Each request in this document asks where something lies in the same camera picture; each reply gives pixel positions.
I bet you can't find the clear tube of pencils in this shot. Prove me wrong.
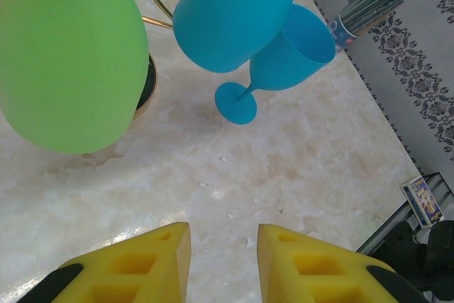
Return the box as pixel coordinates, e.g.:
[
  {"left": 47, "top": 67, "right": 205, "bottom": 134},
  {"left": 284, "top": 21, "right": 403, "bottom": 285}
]
[{"left": 326, "top": 0, "right": 426, "bottom": 53}]

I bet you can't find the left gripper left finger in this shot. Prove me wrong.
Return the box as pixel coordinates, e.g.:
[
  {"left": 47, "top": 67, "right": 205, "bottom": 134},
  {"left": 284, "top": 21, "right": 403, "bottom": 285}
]
[{"left": 21, "top": 221, "right": 193, "bottom": 303}]

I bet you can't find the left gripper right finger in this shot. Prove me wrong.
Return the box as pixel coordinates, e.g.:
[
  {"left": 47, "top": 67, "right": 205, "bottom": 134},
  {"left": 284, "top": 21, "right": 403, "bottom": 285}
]
[{"left": 257, "top": 224, "right": 431, "bottom": 303}]

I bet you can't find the gold wire wine glass rack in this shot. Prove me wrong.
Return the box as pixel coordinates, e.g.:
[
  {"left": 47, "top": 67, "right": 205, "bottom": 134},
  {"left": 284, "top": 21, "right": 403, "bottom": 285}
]
[{"left": 0, "top": 0, "right": 195, "bottom": 120}]

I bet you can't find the aluminium mounting rail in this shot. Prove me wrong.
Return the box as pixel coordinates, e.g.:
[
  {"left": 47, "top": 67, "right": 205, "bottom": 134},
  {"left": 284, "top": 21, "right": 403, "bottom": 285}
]
[{"left": 355, "top": 171, "right": 454, "bottom": 258}]

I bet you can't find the blue wine glass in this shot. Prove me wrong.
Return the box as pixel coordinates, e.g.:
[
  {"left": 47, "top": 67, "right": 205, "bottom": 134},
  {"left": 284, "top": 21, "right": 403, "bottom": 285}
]
[
  {"left": 214, "top": 4, "right": 336, "bottom": 126},
  {"left": 172, "top": 0, "right": 299, "bottom": 74}
]

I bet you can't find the green wine glass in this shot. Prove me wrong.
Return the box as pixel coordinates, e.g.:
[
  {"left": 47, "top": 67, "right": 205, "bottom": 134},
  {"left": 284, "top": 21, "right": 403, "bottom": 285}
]
[{"left": 0, "top": 0, "right": 150, "bottom": 155}]

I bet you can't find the blue playing card box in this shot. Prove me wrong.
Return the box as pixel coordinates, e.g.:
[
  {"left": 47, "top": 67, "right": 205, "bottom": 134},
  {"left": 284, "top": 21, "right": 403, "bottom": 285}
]
[{"left": 399, "top": 175, "right": 445, "bottom": 229}]

